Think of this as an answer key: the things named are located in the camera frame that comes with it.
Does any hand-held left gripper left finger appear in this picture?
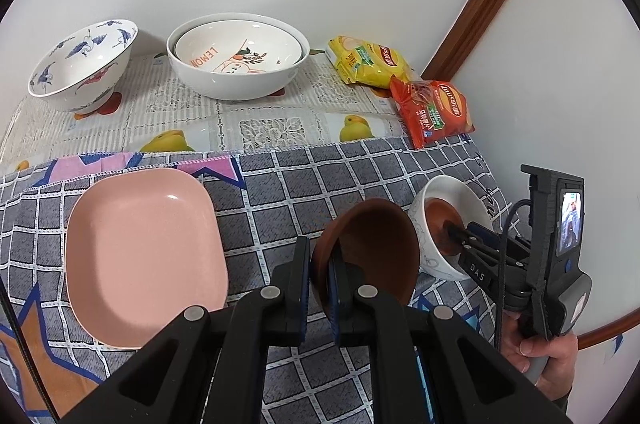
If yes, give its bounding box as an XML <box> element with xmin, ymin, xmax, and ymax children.
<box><xmin>60</xmin><ymin>235</ymin><xmax>313</xmax><ymax>424</ymax></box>

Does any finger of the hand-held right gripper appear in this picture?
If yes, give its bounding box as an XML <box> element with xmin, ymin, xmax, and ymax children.
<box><xmin>467</xmin><ymin>224</ymin><xmax>504</xmax><ymax>251</ymax></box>
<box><xmin>446</xmin><ymin>223</ymin><xmax>477</xmax><ymax>251</ymax></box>

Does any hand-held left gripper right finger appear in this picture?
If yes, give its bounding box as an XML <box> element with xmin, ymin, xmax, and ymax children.
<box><xmin>327</xmin><ymin>254</ymin><xmax>574</xmax><ymax>424</ymax></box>

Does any plain white bowl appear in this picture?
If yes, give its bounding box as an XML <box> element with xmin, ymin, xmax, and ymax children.
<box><xmin>407</xmin><ymin>175</ymin><xmax>494</xmax><ymax>282</ymax></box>

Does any small brown bowl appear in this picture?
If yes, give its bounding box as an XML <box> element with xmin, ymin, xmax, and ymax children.
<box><xmin>311</xmin><ymin>199</ymin><xmax>420</xmax><ymax>320</ymax></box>

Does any pink plate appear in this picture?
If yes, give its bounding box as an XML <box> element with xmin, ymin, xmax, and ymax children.
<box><xmin>65</xmin><ymin>169</ymin><xmax>230</xmax><ymax>351</ymax></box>

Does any person's right hand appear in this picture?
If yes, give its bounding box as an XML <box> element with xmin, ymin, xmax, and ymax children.
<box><xmin>500</xmin><ymin>311</ymin><xmax>580</xmax><ymax>405</ymax></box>

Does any brown wooden baseboard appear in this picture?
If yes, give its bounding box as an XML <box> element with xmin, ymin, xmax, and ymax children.
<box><xmin>575</xmin><ymin>299</ymin><xmax>633</xmax><ymax>351</ymax></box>

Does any grey checked cloth with stars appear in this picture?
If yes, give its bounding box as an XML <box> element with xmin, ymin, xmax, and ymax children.
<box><xmin>0</xmin><ymin>134</ymin><xmax>506</xmax><ymax>424</ymax></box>

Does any red chip bag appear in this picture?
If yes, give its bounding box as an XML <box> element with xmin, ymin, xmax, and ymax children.
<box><xmin>389</xmin><ymin>76</ymin><xmax>476</xmax><ymax>149</ymax></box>

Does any floral plastic tablecloth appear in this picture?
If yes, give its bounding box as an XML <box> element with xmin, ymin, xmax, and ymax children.
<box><xmin>0</xmin><ymin>48</ymin><xmax>416</xmax><ymax>175</ymax></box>

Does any yellow chip bag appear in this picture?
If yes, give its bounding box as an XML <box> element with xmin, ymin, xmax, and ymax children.
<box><xmin>326</xmin><ymin>36</ymin><xmax>413</xmax><ymax>90</ymax></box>

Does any large white bowl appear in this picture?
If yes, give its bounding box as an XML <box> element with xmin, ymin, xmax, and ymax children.
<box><xmin>166</xmin><ymin>14</ymin><xmax>311</xmax><ymax>100</ymax></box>

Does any white bowl with orange print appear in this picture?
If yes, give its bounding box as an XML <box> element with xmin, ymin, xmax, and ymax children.
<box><xmin>173</xmin><ymin>22</ymin><xmax>305</xmax><ymax>75</ymax></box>

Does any blue patterned white bowl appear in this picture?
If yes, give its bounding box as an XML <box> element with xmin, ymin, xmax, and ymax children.
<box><xmin>27</xmin><ymin>20</ymin><xmax>139</xmax><ymax>115</ymax></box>

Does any black cable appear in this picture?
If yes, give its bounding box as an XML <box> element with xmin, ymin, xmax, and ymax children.
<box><xmin>495</xmin><ymin>199</ymin><xmax>534</xmax><ymax>350</ymax></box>
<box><xmin>0</xmin><ymin>276</ymin><xmax>62</xmax><ymax>421</ymax></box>

